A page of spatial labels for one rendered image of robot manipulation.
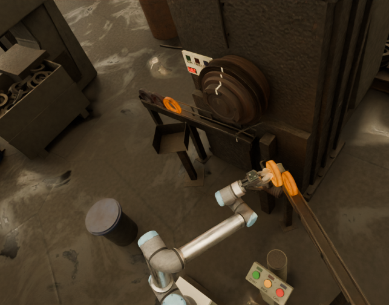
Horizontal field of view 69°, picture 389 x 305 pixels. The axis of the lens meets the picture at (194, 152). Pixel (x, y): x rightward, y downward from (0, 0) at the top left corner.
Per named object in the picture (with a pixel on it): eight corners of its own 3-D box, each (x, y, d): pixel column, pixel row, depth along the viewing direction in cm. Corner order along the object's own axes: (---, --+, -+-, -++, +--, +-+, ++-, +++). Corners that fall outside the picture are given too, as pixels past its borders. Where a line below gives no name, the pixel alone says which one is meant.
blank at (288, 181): (290, 188, 186) (285, 190, 186) (284, 167, 182) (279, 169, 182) (300, 198, 171) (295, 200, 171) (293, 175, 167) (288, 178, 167)
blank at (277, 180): (270, 154, 162) (264, 156, 162) (282, 174, 152) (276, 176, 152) (271, 170, 174) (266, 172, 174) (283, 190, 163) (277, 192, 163)
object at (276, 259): (274, 265, 217) (273, 245, 176) (289, 275, 211) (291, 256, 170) (267, 279, 213) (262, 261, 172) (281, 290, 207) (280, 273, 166)
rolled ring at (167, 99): (160, 99, 252) (162, 97, 253) (172, 115, 260) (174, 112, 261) (169, 98, 236) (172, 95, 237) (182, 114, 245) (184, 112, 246)
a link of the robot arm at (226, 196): (218, 195, 176) (211, 191, 168) (235, 186, 173) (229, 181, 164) (223, 209, 171) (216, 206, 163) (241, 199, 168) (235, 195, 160)
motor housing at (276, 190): (265, 198, 250) (261, 166, 208) (288, 210, 238) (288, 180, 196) (257, 209, 246) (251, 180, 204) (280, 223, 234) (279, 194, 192)
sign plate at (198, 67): (190, 70, 209) (183, 49, 195) (217, 79, 196) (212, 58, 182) (188, 72, 209) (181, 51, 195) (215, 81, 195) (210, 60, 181)
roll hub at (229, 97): (211, 109, 193) (202, 78, 171) (245, 124, 178) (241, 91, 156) (206, 115, 191) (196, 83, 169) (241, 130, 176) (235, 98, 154)
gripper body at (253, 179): (259, 178, 155) (241, 189, 159) (265, 184, 162) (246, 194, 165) (254, 167, 160) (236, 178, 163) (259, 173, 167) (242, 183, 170)
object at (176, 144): (180, 169, 291) (155, 124, 234) (205, 168, 284) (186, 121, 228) (178, 187, 279) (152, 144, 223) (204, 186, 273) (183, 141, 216)
